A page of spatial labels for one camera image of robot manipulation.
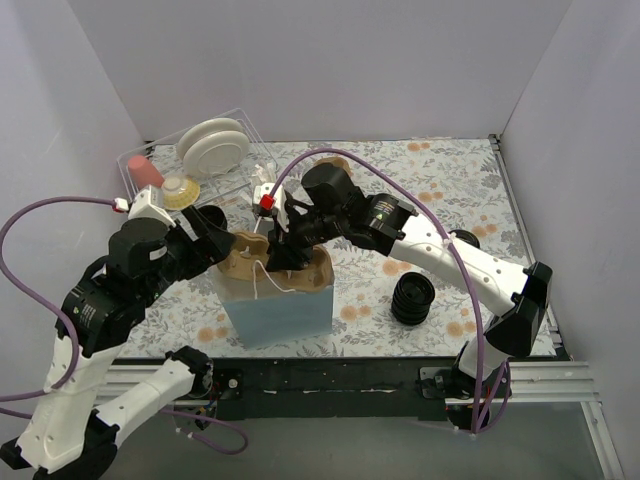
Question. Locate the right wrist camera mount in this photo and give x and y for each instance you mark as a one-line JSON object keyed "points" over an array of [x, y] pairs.
{"points": [[269, 209]]}

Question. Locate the stack of black cups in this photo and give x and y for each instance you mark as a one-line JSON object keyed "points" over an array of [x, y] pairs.
{"points": [[213, 216]]}

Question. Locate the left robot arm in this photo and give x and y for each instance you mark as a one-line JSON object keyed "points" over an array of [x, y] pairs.
{"points": [[68, 436]]}

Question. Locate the yellow polka dot bowl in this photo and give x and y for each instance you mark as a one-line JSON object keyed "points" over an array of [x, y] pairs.
{"points": [[179, 192]]}

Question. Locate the white ceramic plate front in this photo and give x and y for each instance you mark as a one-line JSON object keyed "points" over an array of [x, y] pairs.
{"points": [[216, 154]]}

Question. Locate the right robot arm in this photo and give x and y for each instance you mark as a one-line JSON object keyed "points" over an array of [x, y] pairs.
{"points": [[517, 296]]}

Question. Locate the white ceramic plate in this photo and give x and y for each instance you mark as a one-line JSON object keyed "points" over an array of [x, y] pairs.
{"points": [[216, 154], [203, 129]]}

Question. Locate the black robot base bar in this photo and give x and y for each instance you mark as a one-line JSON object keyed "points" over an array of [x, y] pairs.
{"points": [[416, 387]]}

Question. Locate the light blue paper bag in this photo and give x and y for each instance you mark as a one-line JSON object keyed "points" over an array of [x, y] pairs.
{"points": [[266, 310]]}

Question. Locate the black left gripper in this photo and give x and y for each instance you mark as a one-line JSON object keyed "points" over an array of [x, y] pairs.
{"points": [[198, 240]]}

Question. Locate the brown cardboard cup carrier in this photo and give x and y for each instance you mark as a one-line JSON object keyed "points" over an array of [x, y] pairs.
{"points": [[248, 259]]}

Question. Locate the white ceramic plate back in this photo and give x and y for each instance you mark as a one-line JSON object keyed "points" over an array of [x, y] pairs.
{"points": [[203, 129]]}

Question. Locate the stack of black lids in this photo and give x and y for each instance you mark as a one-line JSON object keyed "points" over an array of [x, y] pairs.
{"points": [[412, 298]]}

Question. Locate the black plastic cup lid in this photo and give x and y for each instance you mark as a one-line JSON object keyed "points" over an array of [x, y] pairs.
{"points": [[466, 236]]}

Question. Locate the pink plastic cup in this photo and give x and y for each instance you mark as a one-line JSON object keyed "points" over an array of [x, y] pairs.
{"points": [[144, 173]]}

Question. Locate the floral patterned table mat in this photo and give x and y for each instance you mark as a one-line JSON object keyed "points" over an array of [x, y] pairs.
{"points": [[461, 186]]}

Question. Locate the wrapped white straws bundle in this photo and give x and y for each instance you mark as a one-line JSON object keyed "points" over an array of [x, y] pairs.
{"points": [[263, 173]]}

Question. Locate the white wire dish rack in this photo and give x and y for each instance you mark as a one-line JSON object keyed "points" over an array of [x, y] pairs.
{"points": [[232, 192]]}

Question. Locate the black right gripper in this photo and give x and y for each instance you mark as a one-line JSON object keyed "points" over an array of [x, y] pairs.
{"points": [[293, 243]]}

